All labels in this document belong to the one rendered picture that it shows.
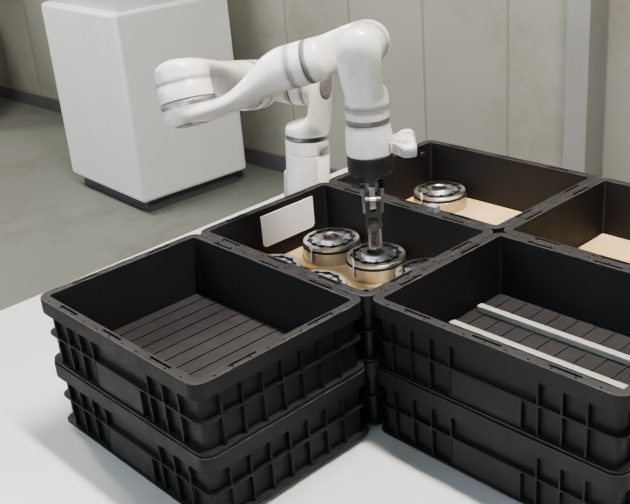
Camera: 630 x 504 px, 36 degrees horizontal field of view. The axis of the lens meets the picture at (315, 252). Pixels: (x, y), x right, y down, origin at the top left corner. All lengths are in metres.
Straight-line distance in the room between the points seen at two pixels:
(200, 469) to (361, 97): 0.60
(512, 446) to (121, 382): 0.53
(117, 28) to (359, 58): 2.75
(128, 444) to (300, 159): 0.79
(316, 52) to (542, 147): 2.28
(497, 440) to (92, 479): 0.58
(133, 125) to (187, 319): 2.72
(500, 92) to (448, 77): 0.25
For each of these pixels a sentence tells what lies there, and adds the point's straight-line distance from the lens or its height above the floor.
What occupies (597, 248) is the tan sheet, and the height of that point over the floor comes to 0.83.
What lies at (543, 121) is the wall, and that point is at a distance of 3.66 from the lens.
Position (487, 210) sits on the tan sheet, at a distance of 1.89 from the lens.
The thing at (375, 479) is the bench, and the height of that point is 0.70.
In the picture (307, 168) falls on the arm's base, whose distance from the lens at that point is 1.97.
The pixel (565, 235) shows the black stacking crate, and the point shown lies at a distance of 1.69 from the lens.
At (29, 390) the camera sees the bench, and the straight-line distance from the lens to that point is 1.71.
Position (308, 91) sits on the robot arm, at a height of 1.06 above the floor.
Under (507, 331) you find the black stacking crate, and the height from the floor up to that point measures 0.83.
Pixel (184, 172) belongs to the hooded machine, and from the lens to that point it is 4.41.
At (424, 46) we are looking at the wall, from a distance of 3.91.
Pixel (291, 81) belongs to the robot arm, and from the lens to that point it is 1.51.
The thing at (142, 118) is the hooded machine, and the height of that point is 0.44.
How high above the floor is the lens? 1.54
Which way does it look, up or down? 24 degrees down
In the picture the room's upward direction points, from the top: 5 degrees counter-clockwise
